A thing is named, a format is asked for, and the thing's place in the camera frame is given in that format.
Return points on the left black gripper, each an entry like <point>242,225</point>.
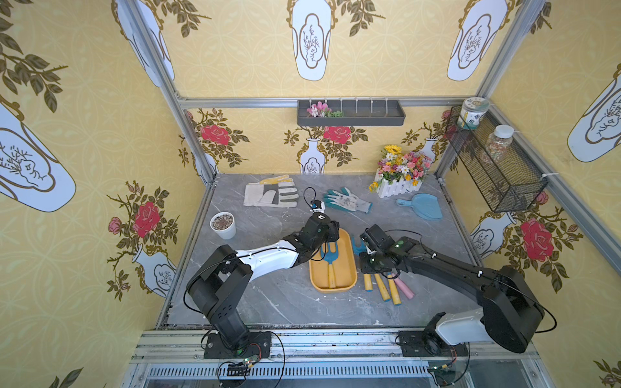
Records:
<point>327,238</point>

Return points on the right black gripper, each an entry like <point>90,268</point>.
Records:
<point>371,259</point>

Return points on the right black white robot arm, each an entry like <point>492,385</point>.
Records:
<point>508,313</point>

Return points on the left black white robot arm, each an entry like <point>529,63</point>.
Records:
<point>219,284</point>

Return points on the yellow plastic storage box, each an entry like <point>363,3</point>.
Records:
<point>345,268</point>

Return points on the teal white garden glove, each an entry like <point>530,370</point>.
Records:
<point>346,200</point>

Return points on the white grey leather work glove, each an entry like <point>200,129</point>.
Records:
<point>276,192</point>

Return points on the light blue dustpan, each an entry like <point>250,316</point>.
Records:
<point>424,205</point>

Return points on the white fence flower planter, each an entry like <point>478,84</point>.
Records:
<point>400,172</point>

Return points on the white cup with pebbles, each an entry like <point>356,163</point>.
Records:
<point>223,224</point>

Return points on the small pink flowers on shelf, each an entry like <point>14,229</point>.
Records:
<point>320,109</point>

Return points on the clear jar white lid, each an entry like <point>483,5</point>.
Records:
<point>497,144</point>

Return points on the jar with green label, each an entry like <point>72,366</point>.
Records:
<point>472,112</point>

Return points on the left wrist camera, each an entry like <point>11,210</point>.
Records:
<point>317,206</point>

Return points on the purple rake pink handle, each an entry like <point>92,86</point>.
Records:
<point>408,293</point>

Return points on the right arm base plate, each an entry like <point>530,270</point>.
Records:
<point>419,343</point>

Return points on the grey wall shelf tray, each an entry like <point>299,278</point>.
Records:
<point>358,112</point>

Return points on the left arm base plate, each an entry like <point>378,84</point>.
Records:
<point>257,343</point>

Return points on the black wire mesh basket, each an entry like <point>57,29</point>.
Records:
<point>509,183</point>

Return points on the aluminium front rail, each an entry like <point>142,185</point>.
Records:
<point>328,357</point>

